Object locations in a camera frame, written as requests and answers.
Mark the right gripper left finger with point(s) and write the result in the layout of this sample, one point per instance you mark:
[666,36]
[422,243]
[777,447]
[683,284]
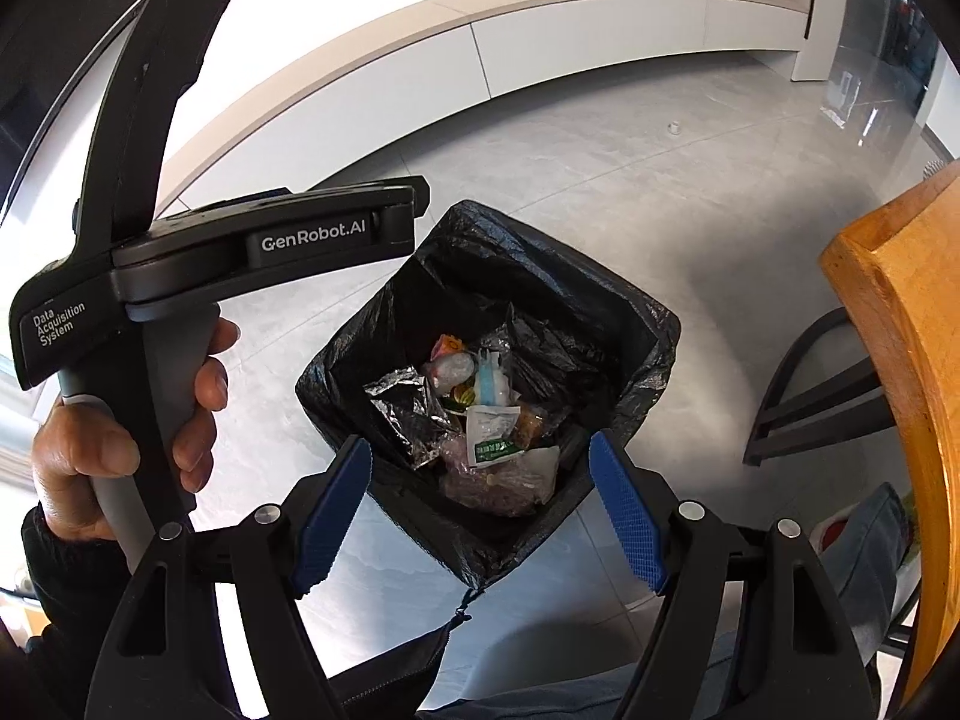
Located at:
[163,656]

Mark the silver foil snack bag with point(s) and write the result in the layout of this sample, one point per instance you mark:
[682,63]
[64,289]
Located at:
[407,401]

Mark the green white snack wrapper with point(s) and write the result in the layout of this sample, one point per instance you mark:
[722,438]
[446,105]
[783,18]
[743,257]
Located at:
[489,430]

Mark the clear plastic measuring cup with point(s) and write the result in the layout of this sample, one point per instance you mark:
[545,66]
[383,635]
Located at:
[492,382]

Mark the black trash bag bin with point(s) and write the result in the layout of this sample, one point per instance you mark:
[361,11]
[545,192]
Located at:
[589,351]

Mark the person left hand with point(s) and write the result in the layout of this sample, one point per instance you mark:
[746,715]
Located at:
[78,443]

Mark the pink clear plastic bag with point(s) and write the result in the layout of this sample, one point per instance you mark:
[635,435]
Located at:
[508,488]

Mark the wooden table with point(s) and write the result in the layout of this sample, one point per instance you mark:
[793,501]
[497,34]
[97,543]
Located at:
[896,272]

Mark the white wall cabinet shelf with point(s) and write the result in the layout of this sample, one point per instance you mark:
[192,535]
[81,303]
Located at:
[292,91]

